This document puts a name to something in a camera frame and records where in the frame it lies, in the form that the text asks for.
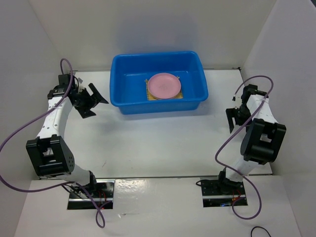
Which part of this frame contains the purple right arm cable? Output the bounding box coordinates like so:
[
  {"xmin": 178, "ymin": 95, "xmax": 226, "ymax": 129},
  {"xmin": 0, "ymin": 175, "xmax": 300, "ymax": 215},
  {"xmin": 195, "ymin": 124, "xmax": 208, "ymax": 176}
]
[{"xmin": 214, "ymin": 75, "xmax": 275, "ymax": 220}]

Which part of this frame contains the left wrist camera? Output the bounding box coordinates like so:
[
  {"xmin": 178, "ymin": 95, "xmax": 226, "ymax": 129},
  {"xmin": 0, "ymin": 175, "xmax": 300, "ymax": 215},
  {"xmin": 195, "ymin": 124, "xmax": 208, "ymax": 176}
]
[{"xmin": 74, "ymin": 76, "xmax": 82, "ymax": 90}]

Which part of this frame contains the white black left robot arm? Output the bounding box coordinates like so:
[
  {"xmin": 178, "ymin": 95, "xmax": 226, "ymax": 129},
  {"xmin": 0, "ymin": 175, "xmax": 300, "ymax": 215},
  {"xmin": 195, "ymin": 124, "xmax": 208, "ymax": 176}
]
[{"xmin": 26, "ymin": 74, "xmax": 108, "ymax": 198}]

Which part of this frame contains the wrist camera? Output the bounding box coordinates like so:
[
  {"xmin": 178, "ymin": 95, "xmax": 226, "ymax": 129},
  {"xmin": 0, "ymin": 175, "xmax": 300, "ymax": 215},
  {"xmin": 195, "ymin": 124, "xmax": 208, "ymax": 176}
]
[
  {"xmin": 233, "ymin": 94, "xmax": 242, "ymax": 108},
  {"xmin": 74, "ymin": 76, "xmax": 82, "ymax": 90}
]

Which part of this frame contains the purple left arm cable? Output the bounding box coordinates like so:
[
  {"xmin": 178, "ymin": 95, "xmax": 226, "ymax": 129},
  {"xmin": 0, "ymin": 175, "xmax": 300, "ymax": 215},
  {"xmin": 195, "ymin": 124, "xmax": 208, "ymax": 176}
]
[{"xmin": 0, "ymin": 58, "xmax": 106, "ymax": 228}]

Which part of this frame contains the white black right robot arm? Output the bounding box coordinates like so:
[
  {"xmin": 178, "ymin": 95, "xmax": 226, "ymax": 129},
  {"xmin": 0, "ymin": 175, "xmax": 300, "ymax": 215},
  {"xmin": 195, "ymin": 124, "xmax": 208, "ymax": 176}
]
[{"xmin": 216, "ymin": 84, "xmax": 286, "ymax": 194}]

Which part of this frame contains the orange plastic plate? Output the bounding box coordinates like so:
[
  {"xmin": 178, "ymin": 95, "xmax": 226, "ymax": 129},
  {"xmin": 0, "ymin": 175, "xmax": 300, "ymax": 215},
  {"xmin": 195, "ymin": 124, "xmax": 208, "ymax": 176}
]
[{"xmin": 147, "ymin": 91, "xmax": 183, "ymax": 101}]

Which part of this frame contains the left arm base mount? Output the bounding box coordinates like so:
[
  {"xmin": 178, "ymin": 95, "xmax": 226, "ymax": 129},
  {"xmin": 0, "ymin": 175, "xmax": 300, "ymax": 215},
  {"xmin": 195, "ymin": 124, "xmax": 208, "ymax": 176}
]
[{"xmin": 62, "ymin": 179, "xmax": 115, "ymax": 210}]

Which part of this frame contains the square bamboo woven tray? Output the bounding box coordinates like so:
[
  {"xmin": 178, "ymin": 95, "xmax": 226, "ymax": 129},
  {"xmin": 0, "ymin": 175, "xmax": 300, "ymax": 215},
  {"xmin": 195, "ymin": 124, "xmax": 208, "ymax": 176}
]
[{"xmin": 144, "ymin": 75, "xmax": 185, "ymax": 101}]

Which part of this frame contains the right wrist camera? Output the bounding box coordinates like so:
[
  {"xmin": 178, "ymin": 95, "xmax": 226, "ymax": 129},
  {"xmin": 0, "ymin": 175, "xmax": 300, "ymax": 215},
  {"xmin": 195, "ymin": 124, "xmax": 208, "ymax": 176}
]
[{"xmin": 233, "ymin": 94, "xmax": 242, "ymax": 108}]

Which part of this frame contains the blue plastic bin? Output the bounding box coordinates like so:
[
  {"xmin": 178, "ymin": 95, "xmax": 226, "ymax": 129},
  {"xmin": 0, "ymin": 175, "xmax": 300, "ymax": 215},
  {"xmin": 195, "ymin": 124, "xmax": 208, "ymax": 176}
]
[{"xmin": 110, "ymin": 51, "xmax": 208, "ymax": 115}]

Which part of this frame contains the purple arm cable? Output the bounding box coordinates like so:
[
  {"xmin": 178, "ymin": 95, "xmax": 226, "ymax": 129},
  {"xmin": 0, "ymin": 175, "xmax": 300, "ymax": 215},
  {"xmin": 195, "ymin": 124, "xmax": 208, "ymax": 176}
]
[
  {"xmin": 0, "ymin": 58, "xmax": 106, "ymax": 228},
  {"xmin": 214, "ymin": 75, "xmax": 275, "ymax": 220}
]

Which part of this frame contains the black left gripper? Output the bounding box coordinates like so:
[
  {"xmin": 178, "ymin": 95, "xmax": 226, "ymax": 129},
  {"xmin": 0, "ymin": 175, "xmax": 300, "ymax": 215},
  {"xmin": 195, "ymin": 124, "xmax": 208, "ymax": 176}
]
[{"xmin": 73, "ymin": 83, "xmax": 108, "ymax": 119}]

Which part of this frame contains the black cable on floor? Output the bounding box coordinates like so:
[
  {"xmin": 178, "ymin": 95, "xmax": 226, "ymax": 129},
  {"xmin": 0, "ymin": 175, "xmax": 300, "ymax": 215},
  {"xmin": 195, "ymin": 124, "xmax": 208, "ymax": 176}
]
[{"xmin": 250, "ymin": 226, "xmax": 272, "ymax": 237}]

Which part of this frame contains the pink plastic plate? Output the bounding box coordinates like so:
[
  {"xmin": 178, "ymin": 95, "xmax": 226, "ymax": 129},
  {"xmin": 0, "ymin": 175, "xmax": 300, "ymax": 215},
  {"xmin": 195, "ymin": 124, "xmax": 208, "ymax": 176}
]
[{"xmin": 147, "ymin": 73, "xmax": 182, "ymax": 99}]

